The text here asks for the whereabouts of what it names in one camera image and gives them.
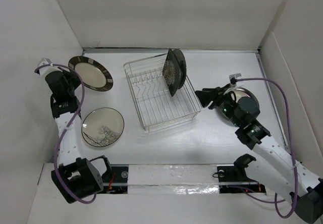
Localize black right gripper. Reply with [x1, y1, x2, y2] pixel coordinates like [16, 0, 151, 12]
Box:
[194, 83, 241, 127]

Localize cream plate checkered dark rim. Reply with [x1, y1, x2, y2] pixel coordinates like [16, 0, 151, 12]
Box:
[68, 56, 114, 92]

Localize cream plate brown rim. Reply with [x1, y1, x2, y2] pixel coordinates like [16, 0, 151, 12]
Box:
[233, 87, 260, 128]

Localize black floral square plate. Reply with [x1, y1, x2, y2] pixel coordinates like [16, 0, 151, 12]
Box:
[162, 49, 182, 97]

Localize grey reindeer round plate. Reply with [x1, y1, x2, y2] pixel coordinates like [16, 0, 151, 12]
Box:
[173, 48, 187, 89]

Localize cream plate tree pattern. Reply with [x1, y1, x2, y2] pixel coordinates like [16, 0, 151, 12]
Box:
[81, 107, 125, 148]

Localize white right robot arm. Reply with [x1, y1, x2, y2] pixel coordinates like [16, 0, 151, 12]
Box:
[195, 85, 322, 223]

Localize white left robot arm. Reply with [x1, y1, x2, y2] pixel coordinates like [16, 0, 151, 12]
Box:
[40, 67, 113, 204]

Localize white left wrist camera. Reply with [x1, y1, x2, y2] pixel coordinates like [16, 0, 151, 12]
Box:
[37, 58, 52, 68]

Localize metal wire dish rack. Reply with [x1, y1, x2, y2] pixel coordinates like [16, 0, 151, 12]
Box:
[124, 53, 201, 132]

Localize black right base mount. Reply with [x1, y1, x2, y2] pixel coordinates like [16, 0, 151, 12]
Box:
[212, 165, 266, 194]

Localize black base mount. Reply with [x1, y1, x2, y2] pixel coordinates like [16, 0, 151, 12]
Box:
[212, 165, 266, 194]
[99, 165, 129, 194]

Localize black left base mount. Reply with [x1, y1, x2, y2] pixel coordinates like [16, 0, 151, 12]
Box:
[99, 165, 129, 194]

